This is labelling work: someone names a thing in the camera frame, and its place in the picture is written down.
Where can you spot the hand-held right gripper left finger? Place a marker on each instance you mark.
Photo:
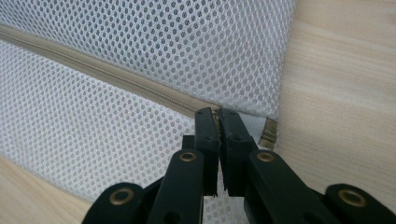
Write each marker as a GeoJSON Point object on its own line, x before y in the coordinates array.
{"type": "Point", "coordinates": [210, 149]}

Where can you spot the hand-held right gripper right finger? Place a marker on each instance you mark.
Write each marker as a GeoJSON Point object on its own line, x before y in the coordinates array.
{"type": "Point", "coordinates": [236, 149]}

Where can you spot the white mesh laundry bag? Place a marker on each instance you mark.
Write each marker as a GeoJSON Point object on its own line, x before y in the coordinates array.
{"type": "Point", "coordinates": [93, 124]}

